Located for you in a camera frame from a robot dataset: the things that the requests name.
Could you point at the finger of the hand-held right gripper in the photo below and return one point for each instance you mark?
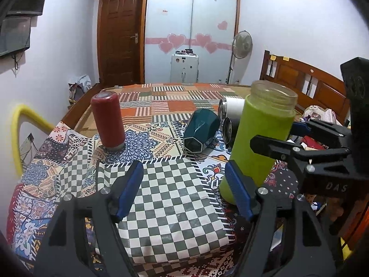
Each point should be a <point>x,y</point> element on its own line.
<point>276,147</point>
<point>325,129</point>

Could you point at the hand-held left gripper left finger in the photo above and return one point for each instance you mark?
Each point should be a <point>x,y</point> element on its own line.
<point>129,191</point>

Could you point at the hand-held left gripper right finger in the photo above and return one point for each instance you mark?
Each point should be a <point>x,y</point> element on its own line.
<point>238,191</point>

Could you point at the green cup with clear rim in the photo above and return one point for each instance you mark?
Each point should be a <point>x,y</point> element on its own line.
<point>256,138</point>

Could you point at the silver steel cup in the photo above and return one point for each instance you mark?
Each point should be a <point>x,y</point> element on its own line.
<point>230,132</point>

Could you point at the white steel cup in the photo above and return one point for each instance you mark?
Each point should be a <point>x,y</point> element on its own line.
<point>232,108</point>

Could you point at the teal faceted cup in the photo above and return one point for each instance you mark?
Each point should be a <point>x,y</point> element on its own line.
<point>200,129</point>

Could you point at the red cylindrical cup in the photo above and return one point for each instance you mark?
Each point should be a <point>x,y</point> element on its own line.
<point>109,121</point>

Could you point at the floral pillow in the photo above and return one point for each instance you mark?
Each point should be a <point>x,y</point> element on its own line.
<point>318,114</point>

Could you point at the checkered cloth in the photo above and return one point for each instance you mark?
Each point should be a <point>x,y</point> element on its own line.
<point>173,202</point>

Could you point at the wooden bed headboard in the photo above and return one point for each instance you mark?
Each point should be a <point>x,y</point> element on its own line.
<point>291,75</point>

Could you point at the printed patchwork blanket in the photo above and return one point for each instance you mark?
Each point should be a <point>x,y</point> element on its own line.
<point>46,179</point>

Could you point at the striped patchwork bed sheet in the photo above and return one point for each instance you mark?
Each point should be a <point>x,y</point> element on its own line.
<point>164,101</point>

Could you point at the standing fan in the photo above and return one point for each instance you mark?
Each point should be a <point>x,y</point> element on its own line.
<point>242,44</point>

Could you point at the white power strip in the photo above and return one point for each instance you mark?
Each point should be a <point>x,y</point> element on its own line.
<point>26,144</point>

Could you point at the pile of clothes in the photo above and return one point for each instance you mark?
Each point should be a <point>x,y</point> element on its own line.
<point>80,85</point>

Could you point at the yellow foam tube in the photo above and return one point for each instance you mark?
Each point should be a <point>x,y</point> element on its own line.
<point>20,127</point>

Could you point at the wooden door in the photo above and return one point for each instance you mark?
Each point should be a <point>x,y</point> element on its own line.
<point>119,40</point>

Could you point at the wardrobe with heart stickers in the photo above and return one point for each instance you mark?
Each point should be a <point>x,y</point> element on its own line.
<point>190,20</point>

